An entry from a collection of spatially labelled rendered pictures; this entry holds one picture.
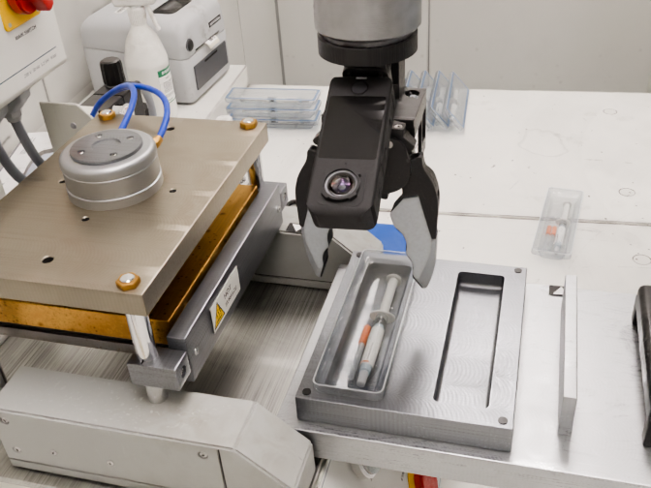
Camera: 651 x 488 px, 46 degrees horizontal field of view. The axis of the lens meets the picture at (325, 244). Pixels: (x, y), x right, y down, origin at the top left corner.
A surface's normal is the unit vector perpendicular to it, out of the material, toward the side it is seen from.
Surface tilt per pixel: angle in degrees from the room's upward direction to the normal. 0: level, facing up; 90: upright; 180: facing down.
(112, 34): 86
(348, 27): 89
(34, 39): 90
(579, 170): 0
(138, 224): 0
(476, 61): 90
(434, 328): 0
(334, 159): 27
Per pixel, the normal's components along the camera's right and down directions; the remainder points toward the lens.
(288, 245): -0.25, 0.56
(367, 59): -0.04, 0.56
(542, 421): -0.07, -0.82
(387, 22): 0.28, 0.53
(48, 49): 0.96, 0.10
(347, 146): -0.18, -0.48
